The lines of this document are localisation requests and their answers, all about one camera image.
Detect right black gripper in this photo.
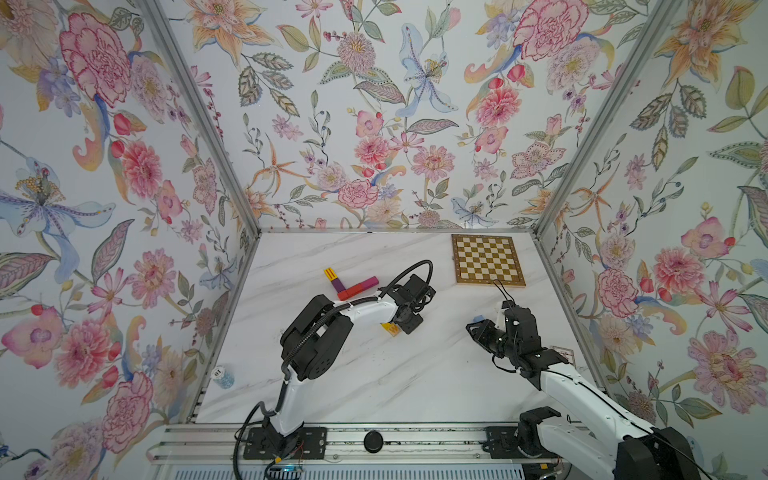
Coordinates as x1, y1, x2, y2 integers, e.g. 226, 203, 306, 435
465, 318, 520, 362

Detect magenta rectangular block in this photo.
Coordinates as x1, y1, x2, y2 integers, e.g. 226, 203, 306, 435
359, 276, 379, 290

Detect red rectangular block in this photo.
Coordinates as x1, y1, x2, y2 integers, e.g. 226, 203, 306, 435
338, 284, 366, 301

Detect purple rectangular block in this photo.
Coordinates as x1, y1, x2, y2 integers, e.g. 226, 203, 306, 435
331, 278, 346, 293

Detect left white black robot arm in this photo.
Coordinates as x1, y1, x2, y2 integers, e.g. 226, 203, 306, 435
232, 259, 435, 466

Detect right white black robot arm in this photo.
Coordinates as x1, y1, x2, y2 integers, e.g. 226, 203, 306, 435
466, 300, 710, 479

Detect wooden chessboard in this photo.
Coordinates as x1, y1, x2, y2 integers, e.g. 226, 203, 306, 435
451, 234, 526, 287

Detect playing card box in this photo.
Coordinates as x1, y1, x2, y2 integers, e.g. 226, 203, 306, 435
552, 346, 576, 365

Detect black round knob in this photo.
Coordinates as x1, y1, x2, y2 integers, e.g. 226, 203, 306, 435
363, 430, 384, 454

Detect aluminium mounting rail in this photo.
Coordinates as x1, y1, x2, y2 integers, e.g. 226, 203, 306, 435
146, 422, 661, 466

